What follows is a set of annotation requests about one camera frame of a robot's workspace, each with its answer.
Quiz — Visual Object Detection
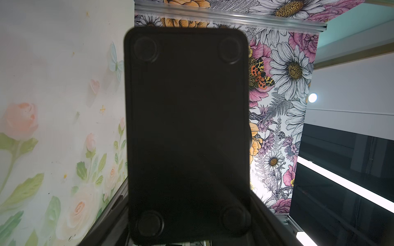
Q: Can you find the aluminium right corner post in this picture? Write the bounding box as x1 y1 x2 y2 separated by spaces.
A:
134 1 327 34

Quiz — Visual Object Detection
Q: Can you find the aluminium front rail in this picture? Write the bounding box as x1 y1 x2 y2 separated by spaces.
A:
275 214 304 236

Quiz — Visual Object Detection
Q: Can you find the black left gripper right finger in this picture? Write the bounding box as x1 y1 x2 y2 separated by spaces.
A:
249 192 301 246

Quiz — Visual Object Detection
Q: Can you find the black phone stand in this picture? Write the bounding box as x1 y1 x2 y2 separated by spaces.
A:
124 27 251 246

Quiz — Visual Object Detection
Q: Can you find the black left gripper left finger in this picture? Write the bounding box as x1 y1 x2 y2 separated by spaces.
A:
79 196 129 246

